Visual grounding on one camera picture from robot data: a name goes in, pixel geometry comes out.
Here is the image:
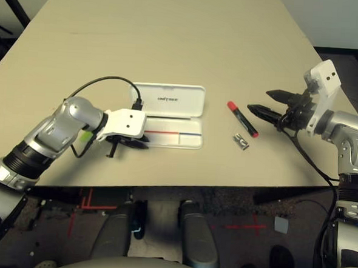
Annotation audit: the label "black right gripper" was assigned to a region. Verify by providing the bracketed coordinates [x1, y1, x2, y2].
[245, 87, 318, 134]

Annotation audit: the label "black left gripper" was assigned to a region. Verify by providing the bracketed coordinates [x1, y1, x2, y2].
[104, 135, 151, 161]

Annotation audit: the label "red and black marker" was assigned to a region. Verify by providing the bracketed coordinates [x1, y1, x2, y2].
[225, 101, 261, 138]

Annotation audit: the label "green highlighter pen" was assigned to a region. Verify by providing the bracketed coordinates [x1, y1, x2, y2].
[79, 130, 94, 143]

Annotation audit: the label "small silver black clip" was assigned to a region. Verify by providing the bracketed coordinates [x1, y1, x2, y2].
[232, 132, 251, 151]

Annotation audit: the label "white plastic pencil case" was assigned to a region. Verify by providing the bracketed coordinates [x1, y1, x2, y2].
[126, 81, 208, 150]

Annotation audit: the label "red floor tape lines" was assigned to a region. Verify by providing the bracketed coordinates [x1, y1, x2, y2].
[67, 186, 127, 241]

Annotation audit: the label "grey robot left leg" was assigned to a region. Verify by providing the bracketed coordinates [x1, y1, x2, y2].
[93, 200, 134, 261]

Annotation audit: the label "grey robot leg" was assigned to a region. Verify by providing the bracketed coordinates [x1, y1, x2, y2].
[93, 200, 134, 261]
[175, 199, 224, 268]

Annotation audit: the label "grey robot right leg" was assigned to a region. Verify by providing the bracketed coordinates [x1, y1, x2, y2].
[175, 199, 224, 268]

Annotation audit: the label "grey square floor patch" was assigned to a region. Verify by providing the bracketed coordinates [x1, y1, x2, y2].
[273, 216, 290, 234]

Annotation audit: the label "red floor tape cross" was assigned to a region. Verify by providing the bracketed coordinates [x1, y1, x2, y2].
[224, 211, 268, 237]

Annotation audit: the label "white perforated shoe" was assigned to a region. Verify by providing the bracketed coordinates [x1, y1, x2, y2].
[35, 258, 58, 268]

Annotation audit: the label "black tripod stand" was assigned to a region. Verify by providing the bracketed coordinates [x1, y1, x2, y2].
[0, 22, 15, 50]

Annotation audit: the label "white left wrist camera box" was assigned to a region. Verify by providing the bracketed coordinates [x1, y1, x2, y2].
[96, 106, 147, 145]

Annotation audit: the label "thin black floor cable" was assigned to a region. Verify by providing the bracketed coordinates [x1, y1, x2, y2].
[296, 198, 329, 210]

